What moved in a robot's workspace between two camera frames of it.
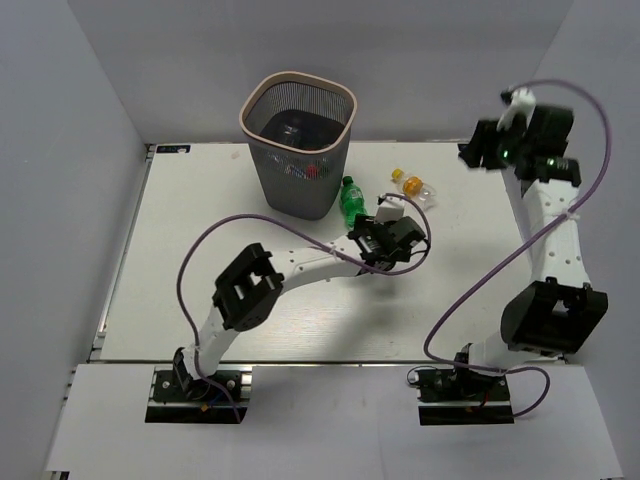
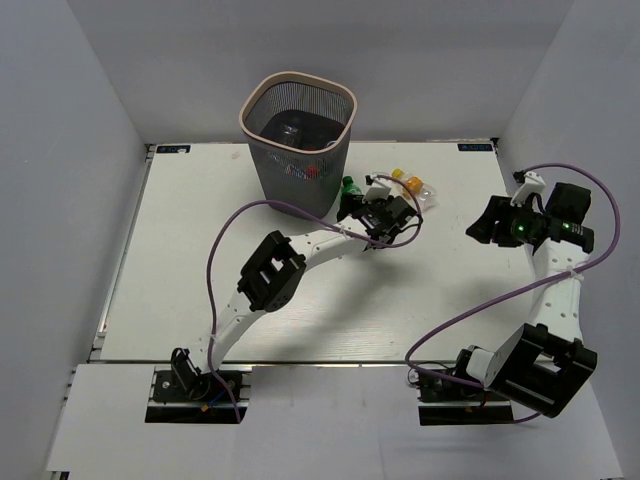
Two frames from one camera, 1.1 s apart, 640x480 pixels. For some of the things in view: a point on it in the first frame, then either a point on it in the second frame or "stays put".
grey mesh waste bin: [298, 126] stays put
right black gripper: [482, 141] -> [500, 209]
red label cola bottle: [311, 172] stays put
